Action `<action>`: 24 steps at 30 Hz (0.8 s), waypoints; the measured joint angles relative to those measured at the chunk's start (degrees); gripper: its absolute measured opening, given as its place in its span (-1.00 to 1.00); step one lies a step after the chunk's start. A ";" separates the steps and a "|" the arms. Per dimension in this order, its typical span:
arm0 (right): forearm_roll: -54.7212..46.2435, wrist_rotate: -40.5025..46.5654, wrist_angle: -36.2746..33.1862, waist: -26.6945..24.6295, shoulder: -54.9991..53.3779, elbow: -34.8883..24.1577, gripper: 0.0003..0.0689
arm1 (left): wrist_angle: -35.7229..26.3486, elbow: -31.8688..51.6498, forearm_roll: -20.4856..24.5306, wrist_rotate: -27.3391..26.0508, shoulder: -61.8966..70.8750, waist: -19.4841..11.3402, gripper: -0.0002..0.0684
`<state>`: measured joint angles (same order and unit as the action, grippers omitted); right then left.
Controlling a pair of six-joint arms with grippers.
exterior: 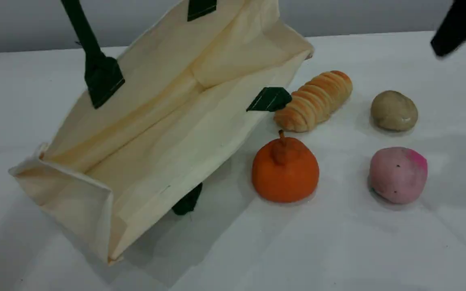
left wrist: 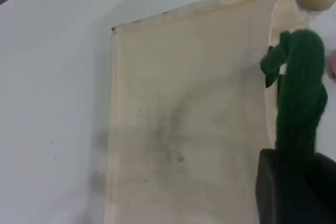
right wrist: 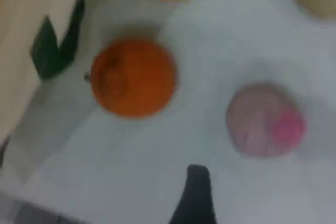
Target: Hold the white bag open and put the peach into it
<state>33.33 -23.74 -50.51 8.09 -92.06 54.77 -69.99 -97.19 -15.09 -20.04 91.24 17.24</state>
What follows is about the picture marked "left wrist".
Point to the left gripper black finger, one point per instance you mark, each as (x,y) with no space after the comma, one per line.
(325,192)
(270,190)

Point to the pale pink peach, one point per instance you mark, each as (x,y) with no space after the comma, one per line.
(333,64)

